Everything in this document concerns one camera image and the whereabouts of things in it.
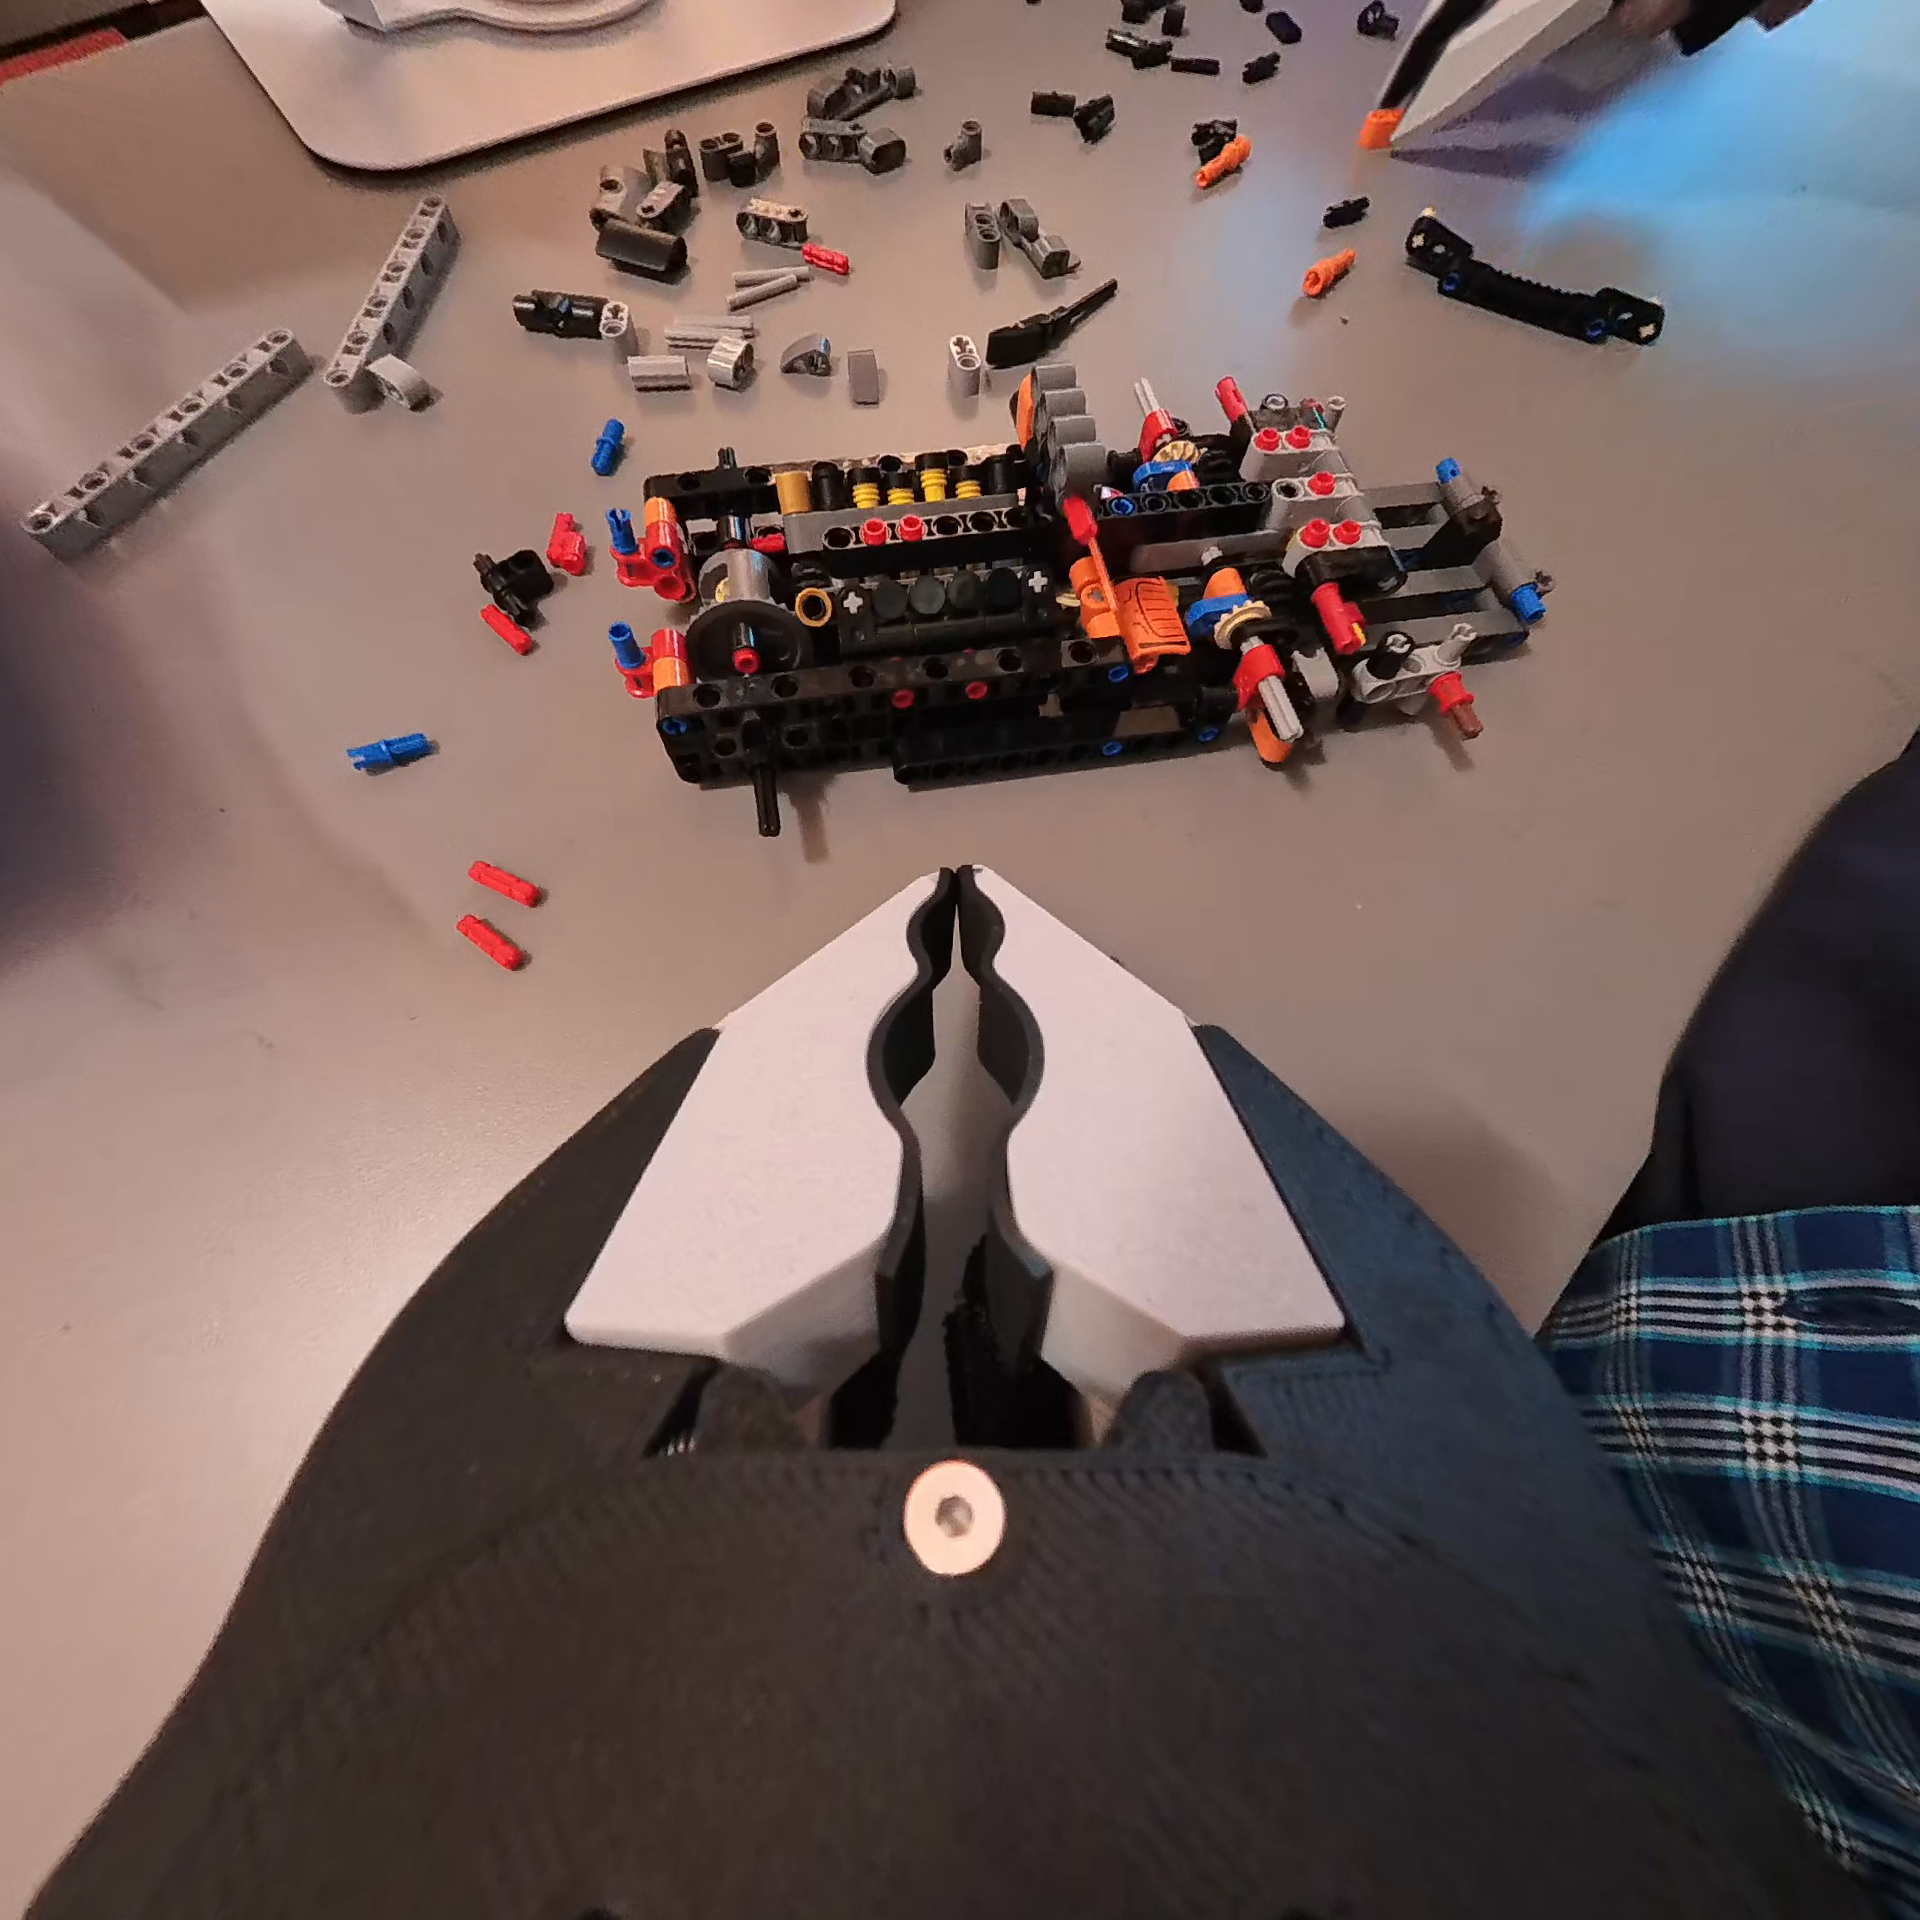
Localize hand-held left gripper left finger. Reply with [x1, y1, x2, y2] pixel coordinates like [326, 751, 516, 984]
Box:
[564, 864, 962, 1413]

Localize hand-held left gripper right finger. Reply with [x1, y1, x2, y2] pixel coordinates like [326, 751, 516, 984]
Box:
[958, 864, 1348, 1415]

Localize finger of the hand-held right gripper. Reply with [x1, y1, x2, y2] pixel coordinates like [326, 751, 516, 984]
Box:
[1371, 0, 1505, 126]
[1392, 0, 1632, 154]

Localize black lego gear rack assembly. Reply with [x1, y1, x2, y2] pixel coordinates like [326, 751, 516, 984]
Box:
[1403, 212, 1664, 346]

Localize partly built lego car chassis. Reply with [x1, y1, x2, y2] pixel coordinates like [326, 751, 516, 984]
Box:
[605, 358, 1557, 838]

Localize scattered small black lego pieces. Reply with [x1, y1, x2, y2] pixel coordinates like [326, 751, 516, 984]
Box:
[1026, 0, 1403, 232]

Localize black lego lever with axle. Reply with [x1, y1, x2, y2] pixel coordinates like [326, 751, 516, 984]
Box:
[984, 276, 1120, 373]

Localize scattered grey lego pieces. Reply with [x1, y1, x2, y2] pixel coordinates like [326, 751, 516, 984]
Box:
[509, 59, 1081, 406]

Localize long grey lego beam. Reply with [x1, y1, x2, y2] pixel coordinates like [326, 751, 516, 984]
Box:
[321, 194, 462, 415]
[21, 326, 317, 560]

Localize blue plaid shirt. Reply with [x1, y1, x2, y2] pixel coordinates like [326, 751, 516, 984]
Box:
[1542, 1204, 1920, 1920]

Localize dark trousers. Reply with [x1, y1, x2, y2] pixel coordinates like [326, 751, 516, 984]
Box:
[1627, 747, 1920, 1239]

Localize white desk stand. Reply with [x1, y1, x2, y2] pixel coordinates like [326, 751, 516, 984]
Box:
[202, 0, 898, 174]

